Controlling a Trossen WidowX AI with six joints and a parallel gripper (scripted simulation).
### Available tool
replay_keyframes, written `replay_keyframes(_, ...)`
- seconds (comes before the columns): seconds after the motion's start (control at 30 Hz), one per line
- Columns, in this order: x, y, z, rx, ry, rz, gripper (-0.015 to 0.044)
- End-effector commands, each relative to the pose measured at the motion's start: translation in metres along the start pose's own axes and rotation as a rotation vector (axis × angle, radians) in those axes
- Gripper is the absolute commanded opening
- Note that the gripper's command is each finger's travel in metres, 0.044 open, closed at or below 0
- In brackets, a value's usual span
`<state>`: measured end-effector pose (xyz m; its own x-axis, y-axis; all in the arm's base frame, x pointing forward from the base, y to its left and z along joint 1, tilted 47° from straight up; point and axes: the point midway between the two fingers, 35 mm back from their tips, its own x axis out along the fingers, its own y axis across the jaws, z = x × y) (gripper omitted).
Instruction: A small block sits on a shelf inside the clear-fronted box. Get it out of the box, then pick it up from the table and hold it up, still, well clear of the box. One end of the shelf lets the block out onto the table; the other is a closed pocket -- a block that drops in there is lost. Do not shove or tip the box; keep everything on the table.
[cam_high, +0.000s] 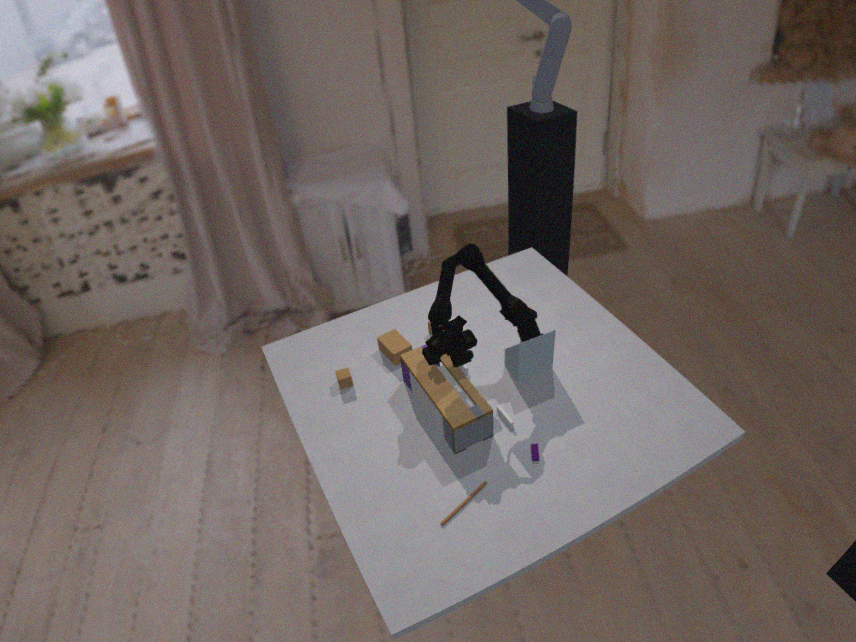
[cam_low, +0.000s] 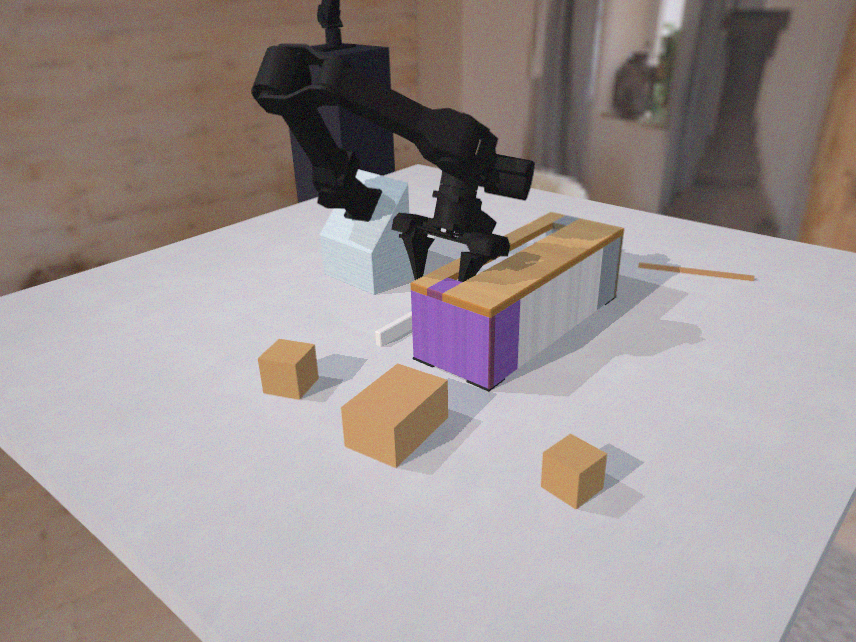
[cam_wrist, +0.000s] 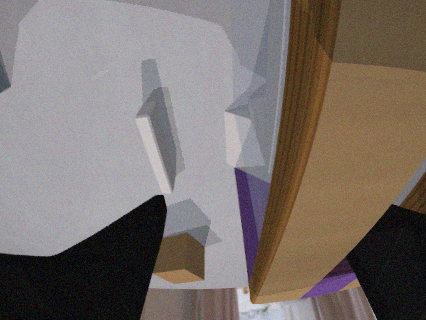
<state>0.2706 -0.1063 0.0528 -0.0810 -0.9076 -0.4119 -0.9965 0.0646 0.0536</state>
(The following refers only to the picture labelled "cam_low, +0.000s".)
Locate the tan rectangular block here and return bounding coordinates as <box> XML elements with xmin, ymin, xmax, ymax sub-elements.
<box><xmin>341</xmin><ymin>363</ymin><xmax>448</xmax><ymax>468</ymax></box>

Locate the tan flat bar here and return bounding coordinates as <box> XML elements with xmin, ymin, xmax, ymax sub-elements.
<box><xmin>638</xmin><ymin>262</ymin><xmax>754</xmax><ymax>281</ymax></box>

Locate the tan cube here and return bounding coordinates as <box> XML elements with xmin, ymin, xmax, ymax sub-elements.
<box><xmin>258</xmin><ymin>339</ymin><xmax>319</xmax><ymax>400</ymax></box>
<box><xmin>541</xmin><ymin>434</ymin><xmax>608</xmax><ymax>510</ymax></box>

